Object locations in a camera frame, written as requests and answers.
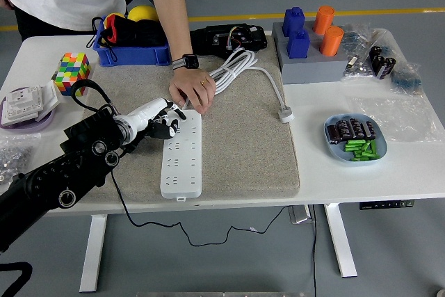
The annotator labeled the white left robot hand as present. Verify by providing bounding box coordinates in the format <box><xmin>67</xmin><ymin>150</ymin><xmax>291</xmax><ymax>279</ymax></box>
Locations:
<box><xmin>120</xmin><ymin>97</ymin><xmax>188</xmax><ymax>141</ymax></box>

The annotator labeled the person's left hand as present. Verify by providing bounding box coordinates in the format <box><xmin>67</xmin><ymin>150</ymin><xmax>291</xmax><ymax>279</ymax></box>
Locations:
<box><xmin>168</xmin><ymin>66</ymin><xmax>217</xmax><ymax>115</ymax></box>

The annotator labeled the white power strip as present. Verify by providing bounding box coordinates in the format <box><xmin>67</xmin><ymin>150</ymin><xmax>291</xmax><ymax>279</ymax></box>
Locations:
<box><xmin>159</xmin><ymin>109</ymin><xmax>203</xmax><ymax>203</ymax></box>

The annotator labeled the thin black adapter cord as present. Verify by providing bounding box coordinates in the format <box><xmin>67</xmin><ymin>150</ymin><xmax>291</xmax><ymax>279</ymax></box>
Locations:
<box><xmin>110</xmin><ymin>170</ymin><xmax>284</xmax><ymax>246</ymax></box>

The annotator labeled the white power plug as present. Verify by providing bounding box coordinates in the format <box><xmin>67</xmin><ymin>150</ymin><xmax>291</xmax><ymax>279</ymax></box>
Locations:
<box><xmin>277</xmin><ymin>107</ymin><xmax>296</xmax><ymax>124</ymax></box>

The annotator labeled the black wrist watch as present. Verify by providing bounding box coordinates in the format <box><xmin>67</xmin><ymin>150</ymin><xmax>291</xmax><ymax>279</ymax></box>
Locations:
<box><xmin>172</xmin><ymin>54</ymin><xmax>200</xmax><ymax>71</ymax></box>

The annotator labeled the blue plastic bin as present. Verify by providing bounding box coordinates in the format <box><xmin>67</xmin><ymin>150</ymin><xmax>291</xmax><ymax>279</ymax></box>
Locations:
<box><xmin>93</xmin><ymin>14</ymin><xmax>174</xmax><ymax>67</ymax></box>

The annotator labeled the black electronic device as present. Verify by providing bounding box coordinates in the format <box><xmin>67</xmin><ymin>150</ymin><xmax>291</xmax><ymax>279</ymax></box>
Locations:
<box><xmin>189</xmin><ymin>24</ymin><xmax>268</xmax><ymax>57</ymax></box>

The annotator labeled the grey-brown felt mat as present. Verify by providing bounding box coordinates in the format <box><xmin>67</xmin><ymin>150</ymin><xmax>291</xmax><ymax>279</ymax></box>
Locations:
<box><xmin>62</xmin><ymin>34</ymin><xmax>302</xmax><ymax>204</ymax></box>

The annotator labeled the colourful puzzle cube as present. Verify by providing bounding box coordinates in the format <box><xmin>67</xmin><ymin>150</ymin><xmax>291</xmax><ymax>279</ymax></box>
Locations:
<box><xmin>51</xmin><ymin>52</ymin><xmax>92</xmax><ymax>97</ymax></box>

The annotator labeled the large yellow ball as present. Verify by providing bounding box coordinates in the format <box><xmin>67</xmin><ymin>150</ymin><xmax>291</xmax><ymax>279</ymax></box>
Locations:
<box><xmin>127</xmin><ymin>5</ymin><xmax>159</xmax><ymax>23</ymax></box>

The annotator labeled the small yellow ball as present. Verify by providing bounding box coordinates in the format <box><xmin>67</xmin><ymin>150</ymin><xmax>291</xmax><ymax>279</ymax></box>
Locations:
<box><xmin>104</xmin><ymin>13</ymin><xmax>127</xmax><ymax>29</ymax></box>

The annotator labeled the purple plate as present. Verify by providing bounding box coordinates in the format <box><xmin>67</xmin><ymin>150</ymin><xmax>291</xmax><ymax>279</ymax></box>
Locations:
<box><xmin>0</xmin><ymin>95</ymin><xmax>58</xmax><ymax>134</ymax></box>

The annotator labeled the blue plastic block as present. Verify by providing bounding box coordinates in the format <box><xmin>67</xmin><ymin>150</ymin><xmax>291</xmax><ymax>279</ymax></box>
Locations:
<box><xmin>282</xmin><ymin>6</ymin><xmax>306</xmax><ymax>38</ymax></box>
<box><xmin>286</xmin><ymin>28</ymin><xmax>311</xmax><ymax>61</ymax></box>

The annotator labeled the grey block holder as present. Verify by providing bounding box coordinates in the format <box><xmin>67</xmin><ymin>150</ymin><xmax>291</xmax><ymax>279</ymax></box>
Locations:
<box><xmin>271</xmin><ymin>20</ymin><xmax>353</xmax><ymax>86</ymax></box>

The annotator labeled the white table leg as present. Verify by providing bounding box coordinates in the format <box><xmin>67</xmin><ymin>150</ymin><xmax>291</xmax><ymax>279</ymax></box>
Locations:
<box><xmin>323</xmin><ymin>202</ymin><xmax>359</xmax><ymax>279</ymax></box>
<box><xmin>79</xmin><ymin>215</ymin><xmax>108</xmax><ymax>294</ymax></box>

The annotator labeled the orange plastic cylinder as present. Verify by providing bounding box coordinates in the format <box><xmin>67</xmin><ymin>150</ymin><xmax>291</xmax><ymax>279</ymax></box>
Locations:
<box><xmin>319</xmin><ymin>25</ymin><xmax>345</xmax><ymax>56</ymax></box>
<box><xmin>312</xmin><ymin>5</ymin><xmax>335</xmax><ymax>35</ymax></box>

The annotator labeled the light blue dish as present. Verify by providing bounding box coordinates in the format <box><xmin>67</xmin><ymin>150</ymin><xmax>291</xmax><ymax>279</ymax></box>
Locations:
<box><xmin>323</xmin><ymin>113</ymin><xmax>389</xmax><ymax>166</ymax></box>

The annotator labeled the metal box under table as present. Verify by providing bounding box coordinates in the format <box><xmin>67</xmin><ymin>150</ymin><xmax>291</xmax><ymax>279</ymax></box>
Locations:
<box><xmin>287</xmin><ymin>205</ymin><xmax>316</xmax><ymax>225</ymax></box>

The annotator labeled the clear bag of metal parts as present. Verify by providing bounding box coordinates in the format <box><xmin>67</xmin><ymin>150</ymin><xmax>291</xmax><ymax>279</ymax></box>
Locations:
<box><xmin>342</xmin><ymin>51</ymin><xmax>376</xmax><ymax>79</ymax></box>

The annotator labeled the clear bag of blue resistors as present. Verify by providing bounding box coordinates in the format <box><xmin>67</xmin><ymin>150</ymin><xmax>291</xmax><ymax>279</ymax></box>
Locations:
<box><xmin>342</xmin><ymin>22</ymin><xmax>372</xmax><ymax>53</ymax></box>
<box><xmin>391</xmin><ymin>62</ymin><xmax>424</xmax><ymax>96</ymax></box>

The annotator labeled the clear bag of black capacitors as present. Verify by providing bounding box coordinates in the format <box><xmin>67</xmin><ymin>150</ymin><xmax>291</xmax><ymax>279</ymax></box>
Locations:
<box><xmin>367</xmin><ymin>29</ymin><xmax>399</xmax><ymax>81</ymax></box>

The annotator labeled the empty clear plastic bag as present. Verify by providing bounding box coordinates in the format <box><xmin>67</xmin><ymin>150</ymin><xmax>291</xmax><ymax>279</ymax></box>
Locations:
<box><xmin>349</xmin><ymin>95</ymin><xmax>445</xmax><ymax>144</ymax></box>

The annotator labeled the black table control panel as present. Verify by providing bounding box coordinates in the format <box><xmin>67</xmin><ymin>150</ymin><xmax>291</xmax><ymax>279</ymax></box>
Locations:
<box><xmin>359</xmin><ymin>200</ymin><xmax>416</xmax><ymax>211</ymax></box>

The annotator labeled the white coiled power cord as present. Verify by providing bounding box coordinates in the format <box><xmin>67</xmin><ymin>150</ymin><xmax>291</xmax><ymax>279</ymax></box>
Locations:
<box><xmin>183</xmin><ymin>48</ymin><xmax>291</xmax><ymax>110</ymax></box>

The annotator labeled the black hanging cable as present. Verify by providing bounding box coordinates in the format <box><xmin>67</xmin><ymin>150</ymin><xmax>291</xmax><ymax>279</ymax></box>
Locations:
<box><xmin>310</xmin><ymin>204</ymin><xmax>319</xmax><ymax>297</ymax></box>

